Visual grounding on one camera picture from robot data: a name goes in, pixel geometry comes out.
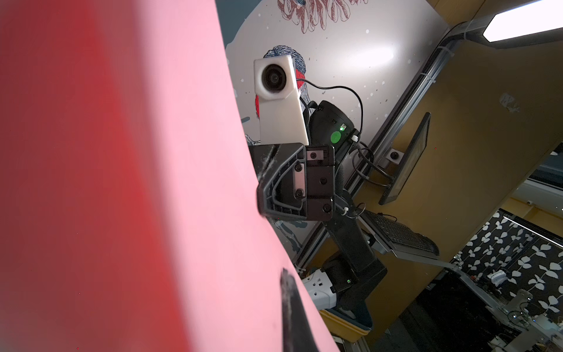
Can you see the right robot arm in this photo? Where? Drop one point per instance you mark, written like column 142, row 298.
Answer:
column 299, row 182

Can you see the computer monitor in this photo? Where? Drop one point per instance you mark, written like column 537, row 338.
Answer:
column 408, row 162

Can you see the pink paper sheet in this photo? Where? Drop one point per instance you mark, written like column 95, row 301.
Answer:
column 129, row 217

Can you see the ceiling light panel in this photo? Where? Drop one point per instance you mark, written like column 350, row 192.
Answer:
column 529, row 19

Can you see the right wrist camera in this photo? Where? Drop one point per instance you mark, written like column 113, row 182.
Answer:
column 279, row 105

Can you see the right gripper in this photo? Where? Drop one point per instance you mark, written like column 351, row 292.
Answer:
column 278, row 197

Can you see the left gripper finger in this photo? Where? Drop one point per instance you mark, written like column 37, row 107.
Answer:
column 296, row 332

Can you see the black keyboard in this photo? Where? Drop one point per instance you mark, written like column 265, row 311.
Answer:
column 396, row 237

